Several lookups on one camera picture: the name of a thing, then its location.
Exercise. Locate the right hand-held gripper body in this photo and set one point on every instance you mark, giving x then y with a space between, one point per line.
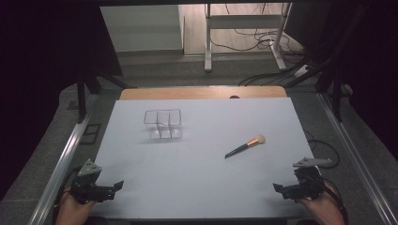
308 186

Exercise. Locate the clear plastic organizer box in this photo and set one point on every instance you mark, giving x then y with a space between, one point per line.
162 125

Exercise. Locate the aluminium rail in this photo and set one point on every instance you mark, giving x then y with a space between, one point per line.
62 162
353 150

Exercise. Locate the dark curtain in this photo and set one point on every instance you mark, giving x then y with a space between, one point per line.
375 78
37 78

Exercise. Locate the black metal stand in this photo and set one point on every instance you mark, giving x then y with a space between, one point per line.
82 100
337 93

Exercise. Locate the white board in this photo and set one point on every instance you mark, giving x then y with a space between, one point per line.
194 178

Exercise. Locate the person's left hand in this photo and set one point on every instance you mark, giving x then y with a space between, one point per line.
72 212

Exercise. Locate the person's right hand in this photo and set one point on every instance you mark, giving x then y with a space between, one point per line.
327 209

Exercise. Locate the wooden table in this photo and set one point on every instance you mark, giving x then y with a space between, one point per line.
187 93

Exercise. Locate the white desk frame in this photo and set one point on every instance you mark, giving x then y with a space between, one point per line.
208 47

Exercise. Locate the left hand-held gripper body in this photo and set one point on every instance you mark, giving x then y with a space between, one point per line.
89 184

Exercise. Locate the white power strip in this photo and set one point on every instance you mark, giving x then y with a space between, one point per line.
301 71

